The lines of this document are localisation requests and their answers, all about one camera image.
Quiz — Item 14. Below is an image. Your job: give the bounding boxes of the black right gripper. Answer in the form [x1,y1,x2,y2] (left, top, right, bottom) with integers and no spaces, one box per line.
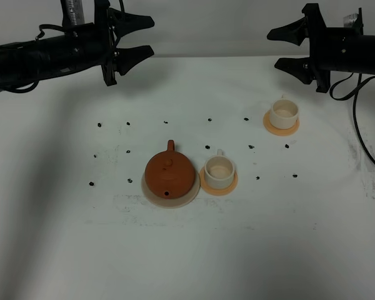
[267,3,363,93]

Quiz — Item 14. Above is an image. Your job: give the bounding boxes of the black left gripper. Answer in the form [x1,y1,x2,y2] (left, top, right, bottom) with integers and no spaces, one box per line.
[70,1,155,86]

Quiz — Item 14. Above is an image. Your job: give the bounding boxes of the brown clay teapot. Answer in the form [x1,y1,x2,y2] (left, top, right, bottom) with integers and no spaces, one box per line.
[144,140,196,199]

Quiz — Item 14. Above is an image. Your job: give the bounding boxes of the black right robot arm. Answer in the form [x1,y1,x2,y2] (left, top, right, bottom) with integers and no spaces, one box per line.
[267,3,375,93]

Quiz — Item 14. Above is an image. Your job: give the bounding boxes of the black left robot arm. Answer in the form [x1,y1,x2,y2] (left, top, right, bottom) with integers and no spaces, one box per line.
[0,0,154,94]

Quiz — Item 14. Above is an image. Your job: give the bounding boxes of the beige round teapot saucer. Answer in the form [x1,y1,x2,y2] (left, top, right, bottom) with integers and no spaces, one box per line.
[141,173,200,209]

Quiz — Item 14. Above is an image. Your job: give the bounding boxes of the far white teacup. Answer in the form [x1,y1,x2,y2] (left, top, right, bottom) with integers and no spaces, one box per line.
[269,95,299,130]

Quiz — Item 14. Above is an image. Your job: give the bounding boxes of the white teacup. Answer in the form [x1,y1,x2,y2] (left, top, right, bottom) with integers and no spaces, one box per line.
[269,95,299,130]
[204,149,236,190]

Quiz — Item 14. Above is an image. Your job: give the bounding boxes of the far orange coaster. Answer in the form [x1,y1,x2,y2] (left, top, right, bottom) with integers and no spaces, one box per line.
[262,111,300,136]

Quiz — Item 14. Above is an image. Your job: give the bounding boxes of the orange coaster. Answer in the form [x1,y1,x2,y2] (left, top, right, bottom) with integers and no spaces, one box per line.
[199,167,238,196]
[262,111,300,136]

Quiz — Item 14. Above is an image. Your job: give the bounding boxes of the near white teacup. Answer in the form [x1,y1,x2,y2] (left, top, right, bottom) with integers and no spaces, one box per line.
[204,149,236,190]

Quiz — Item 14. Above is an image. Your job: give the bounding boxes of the near orange coaster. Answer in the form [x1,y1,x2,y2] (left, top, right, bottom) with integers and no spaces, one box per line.
[199,167,238,196]

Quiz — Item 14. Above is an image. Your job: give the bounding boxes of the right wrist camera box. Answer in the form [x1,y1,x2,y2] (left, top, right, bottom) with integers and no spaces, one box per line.
[343,7,363,31]

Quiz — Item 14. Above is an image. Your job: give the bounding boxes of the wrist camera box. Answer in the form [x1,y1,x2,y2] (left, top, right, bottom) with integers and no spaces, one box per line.
[60,0,86,27]
[343,7,363,31]

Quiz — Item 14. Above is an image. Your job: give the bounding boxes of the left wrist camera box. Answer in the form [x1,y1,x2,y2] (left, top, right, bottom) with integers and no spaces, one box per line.
[60,0,86,27]

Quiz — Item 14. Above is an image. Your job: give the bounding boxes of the black right camera cable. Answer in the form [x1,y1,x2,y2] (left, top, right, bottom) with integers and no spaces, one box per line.
[329,72,375,174]

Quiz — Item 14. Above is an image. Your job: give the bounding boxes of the black camera cable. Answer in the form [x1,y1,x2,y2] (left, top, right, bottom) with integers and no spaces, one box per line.
[6,0,126,93]
[329,72,375,174]

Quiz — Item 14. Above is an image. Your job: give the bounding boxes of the black left camera cable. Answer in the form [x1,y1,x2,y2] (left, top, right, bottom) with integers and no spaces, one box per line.
[6,0,126,93]

